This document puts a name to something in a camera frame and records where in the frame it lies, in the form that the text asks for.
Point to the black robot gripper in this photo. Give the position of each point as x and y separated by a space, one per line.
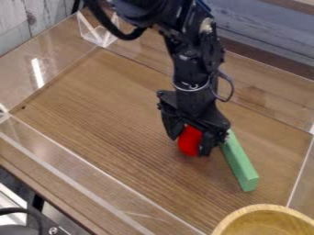
192 108

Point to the red plush strawberry toy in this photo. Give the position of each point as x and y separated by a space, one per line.
188 141

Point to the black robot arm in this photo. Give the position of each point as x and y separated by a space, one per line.
187 26

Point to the green rectangular block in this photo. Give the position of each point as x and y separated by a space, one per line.
242 167

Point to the wooden bowl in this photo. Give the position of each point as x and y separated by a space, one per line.
265 219

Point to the black metal table clamp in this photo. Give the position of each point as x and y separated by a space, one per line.
21 220

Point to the clear acrylic enclosure walls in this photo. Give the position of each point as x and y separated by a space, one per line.
84 140

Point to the clear acrylic corner bracket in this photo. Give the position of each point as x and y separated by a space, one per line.
96 35

